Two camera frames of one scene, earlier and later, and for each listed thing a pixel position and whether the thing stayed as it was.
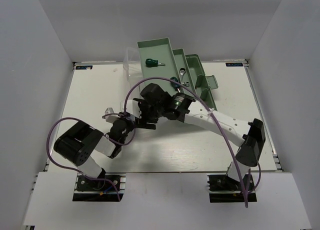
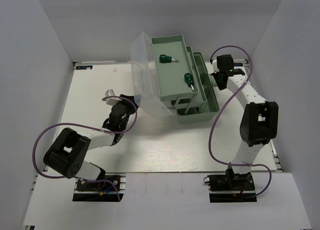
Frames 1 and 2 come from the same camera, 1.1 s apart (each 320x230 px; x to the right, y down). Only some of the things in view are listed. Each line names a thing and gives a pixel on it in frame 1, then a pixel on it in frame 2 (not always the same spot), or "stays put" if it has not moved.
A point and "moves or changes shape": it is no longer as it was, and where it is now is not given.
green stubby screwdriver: (153, 63) -> (164, 59)
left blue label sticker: (83, 67) stays put
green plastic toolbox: (158, 59) moves or changes shape
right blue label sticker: (234, 64) stays put
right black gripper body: (149, 114) -> (220, 84)
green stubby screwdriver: (174, 84) -> (189, 80)
